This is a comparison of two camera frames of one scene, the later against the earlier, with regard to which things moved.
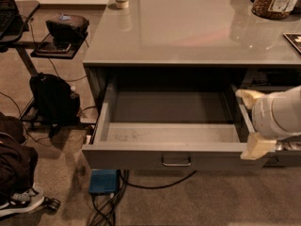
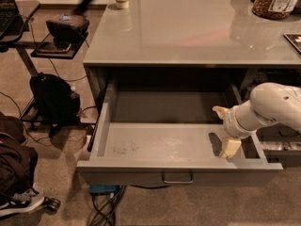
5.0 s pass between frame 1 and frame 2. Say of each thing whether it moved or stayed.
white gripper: moved
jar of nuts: stayed
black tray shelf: stayed
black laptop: stayed
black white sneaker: stayed
